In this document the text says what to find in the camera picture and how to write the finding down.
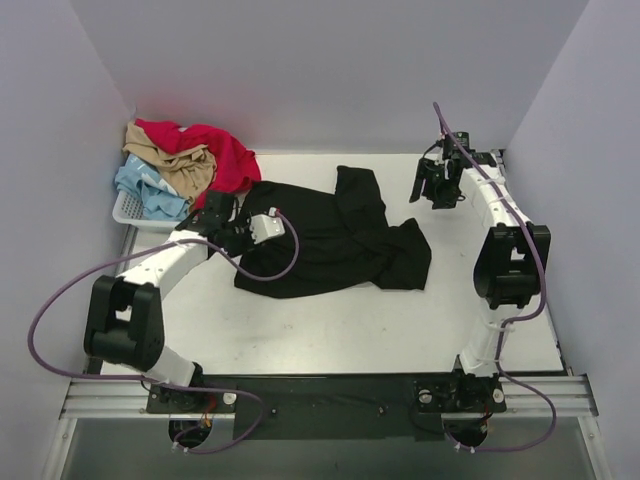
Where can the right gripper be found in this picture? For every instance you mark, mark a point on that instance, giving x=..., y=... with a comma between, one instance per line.
x=435, y=176

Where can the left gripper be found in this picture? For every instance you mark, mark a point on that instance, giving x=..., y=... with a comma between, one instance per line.
x=242, y=232

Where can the black t shirt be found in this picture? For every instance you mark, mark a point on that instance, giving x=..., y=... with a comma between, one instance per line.
x=339, y=240

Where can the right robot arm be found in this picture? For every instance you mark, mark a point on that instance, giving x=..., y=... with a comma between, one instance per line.
x=507, y=273

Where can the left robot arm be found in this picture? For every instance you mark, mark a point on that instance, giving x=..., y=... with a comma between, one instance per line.
x=125, y=324

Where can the tan t shirt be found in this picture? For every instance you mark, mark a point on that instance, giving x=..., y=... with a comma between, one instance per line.
x=189, y=172

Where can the light blue t shirt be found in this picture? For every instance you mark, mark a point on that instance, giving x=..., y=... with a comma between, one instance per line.
x=160, y=201

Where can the red t shirt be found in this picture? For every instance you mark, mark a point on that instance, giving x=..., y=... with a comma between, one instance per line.
x=237, y=166

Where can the white plastic basket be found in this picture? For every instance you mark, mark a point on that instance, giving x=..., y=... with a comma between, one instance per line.
x=127, y=210

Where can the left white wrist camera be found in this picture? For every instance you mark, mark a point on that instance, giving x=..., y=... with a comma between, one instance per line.
x=266, y=226

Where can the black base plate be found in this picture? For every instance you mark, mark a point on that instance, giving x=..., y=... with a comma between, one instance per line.
x=338, y=406

